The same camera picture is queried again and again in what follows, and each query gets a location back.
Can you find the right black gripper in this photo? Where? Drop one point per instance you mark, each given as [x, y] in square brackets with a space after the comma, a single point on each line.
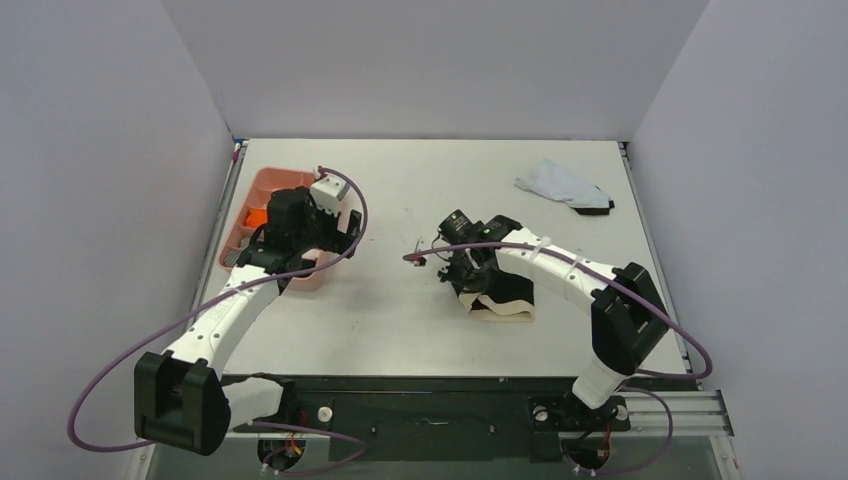
[453, 266]

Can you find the orange underwear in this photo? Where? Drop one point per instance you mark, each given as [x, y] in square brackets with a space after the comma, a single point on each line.
[256, 217]

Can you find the aluminium mounting rail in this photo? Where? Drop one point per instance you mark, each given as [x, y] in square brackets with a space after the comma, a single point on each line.
[676, 414]

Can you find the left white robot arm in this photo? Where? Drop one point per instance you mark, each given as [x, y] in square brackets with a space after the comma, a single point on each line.
[179, 397]

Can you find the grey striped rolled underwear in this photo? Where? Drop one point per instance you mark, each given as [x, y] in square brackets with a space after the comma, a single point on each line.
[230, 260]

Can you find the pink divided storage tray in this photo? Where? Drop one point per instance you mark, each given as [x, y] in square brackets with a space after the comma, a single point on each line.
[265, 182]

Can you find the light blue underwear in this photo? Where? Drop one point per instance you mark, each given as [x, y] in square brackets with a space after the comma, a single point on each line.
[558, 183]

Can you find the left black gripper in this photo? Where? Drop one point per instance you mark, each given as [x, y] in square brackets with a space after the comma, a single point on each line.
[336, 238]

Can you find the black underwear beige waistband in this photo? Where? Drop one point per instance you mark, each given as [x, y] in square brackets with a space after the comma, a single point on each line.
[508, 298]

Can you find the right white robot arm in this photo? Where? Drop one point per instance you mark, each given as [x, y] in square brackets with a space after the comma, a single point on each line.
[623, 306]

